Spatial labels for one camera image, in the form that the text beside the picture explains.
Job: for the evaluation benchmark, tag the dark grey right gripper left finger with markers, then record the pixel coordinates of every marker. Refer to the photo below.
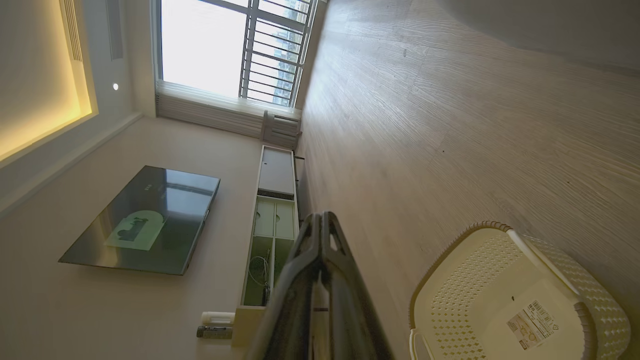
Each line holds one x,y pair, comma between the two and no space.
292,300

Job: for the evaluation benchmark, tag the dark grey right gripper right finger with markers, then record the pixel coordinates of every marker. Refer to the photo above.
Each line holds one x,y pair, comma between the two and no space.
347,305

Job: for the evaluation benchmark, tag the white cylinder device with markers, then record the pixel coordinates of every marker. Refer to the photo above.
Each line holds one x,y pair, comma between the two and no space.
218,318

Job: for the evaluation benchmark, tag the low white TV console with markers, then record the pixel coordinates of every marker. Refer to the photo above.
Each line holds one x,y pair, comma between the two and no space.
272,210

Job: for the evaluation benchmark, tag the small grey slatted side table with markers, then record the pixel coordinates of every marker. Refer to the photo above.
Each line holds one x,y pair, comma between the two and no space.
281,131

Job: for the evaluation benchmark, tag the black flat screen television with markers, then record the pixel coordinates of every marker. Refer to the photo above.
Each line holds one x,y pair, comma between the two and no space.
150,220

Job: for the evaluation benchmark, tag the grey window balcony railing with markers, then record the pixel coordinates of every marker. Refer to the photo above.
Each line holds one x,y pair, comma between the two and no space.
277,50

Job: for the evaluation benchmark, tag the cream plastic laundry basket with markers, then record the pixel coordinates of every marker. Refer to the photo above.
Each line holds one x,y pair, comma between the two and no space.
500,285

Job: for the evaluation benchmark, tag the beige sheer curtain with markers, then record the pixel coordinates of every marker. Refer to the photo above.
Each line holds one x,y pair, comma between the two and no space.
215,112

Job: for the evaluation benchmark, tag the paper label sticker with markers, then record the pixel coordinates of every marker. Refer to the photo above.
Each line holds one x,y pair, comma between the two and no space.
532,324

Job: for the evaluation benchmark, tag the dark grey cylinder device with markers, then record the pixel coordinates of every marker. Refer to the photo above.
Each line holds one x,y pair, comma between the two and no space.
215,332

